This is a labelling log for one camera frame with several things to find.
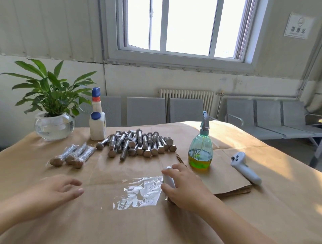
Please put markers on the white framed window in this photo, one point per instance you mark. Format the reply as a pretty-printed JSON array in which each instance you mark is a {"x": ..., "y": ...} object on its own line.
[{"x": 186, "y": 30}]

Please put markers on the green spray bottle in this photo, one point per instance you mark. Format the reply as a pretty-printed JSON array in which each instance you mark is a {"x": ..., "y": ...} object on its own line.
[{"x": 200, "y": 151}]

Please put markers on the clear film sheet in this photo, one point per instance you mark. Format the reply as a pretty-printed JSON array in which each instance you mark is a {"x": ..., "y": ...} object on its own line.
[{"x": 143, "y": 193}]

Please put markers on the stack of brown paper sheets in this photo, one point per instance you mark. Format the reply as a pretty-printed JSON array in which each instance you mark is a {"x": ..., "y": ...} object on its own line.
[{"x": 226, "y": 178}]

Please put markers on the white glue bottle blue cap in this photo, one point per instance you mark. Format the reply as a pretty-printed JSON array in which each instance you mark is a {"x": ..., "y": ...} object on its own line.
[{"x": 97, "y": 125}]

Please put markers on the person's right hand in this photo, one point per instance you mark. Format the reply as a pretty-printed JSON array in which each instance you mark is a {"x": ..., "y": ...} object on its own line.
[{"x": 188, "y": 191}]

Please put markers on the green leafy plant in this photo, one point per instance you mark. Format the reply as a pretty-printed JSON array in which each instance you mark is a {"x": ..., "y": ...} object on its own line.
[{"x": 48, "y": 90}]

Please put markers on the white cling film roll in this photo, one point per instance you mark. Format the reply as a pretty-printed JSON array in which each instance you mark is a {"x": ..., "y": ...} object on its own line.
[{"x": 169, "y": 180}]

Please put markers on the small square wall sign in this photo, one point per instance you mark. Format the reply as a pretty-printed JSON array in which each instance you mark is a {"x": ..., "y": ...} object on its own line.
[{"x": 298, "y": 26}]

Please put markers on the grey chair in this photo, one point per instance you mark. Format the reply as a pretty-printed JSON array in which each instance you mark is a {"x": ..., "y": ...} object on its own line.
[
  {"x": 297, "y": 115},
  {"x": 241, "y": 115},
  {"x": 113, "y": 111},
  {"x": 269, "y": 115},
  {"x": 186, "y": 110},
  {"x": 146, "y": 111}
]

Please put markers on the round glass vase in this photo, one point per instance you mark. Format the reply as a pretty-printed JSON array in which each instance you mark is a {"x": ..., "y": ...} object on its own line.
[{"x": 54, "y": 126}]

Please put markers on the large brown paper table cover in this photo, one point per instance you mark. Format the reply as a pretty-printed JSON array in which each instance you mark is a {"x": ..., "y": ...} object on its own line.
[{"x": 40, "y": 221}]

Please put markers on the white radiator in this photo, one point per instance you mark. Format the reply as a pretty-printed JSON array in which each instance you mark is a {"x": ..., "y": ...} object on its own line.
[{"x": 186, "y": 98}]

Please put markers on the white vertical blind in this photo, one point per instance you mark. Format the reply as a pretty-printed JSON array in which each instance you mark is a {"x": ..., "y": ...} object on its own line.
[{"x": 50, "y": 30}]

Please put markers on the person's right forearm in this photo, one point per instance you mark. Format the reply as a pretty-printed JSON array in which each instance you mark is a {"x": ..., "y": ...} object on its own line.
[{"x": 231, "y": 226}]

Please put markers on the person's left hand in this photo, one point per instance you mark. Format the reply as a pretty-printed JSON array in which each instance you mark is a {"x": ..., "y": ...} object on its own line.
[{"x": 50, "y": 196}]

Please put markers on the pile of steel bolts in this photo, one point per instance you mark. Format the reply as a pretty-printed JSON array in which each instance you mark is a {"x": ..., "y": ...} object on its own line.
[{"x": 138, "y": 143}]

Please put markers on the white handheld controller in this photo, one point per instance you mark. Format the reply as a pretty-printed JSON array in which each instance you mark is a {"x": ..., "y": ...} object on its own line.
[{"x": 244, "y": 166}]

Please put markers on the white wall pipe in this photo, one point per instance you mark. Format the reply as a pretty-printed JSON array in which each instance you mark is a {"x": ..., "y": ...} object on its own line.
[{"x": 311, "y": 70}]

